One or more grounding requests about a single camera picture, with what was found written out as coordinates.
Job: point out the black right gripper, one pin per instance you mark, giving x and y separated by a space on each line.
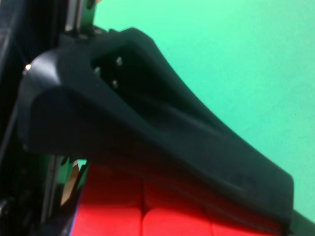
37 83

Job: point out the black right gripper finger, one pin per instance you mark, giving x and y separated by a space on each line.
157 121

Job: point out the colourful puzzle cube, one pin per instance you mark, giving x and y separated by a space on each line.
142 201

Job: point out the green table cloth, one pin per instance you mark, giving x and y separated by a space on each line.
252 62

